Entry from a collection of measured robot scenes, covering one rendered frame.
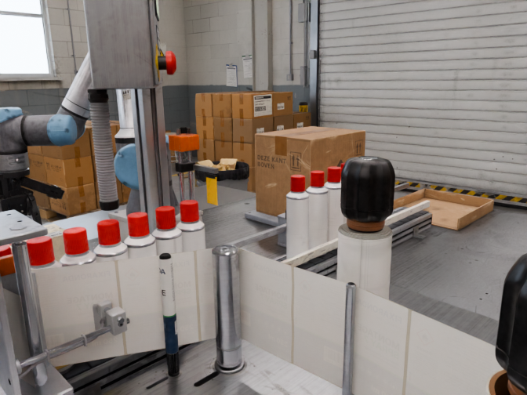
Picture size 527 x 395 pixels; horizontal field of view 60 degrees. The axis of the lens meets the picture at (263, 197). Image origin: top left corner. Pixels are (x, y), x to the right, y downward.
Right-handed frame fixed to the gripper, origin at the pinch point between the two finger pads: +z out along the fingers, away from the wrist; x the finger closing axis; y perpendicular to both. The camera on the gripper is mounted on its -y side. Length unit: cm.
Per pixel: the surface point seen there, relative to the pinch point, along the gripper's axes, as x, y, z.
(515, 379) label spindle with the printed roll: 117, 9, -21
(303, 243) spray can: 62, -36, -5
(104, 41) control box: 55, 4, -47
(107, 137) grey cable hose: 50, 3, -32
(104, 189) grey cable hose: 49, 4, -23
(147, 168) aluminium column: 46, -7, -25
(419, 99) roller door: -98, -443, -17
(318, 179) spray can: 62, -43, -19
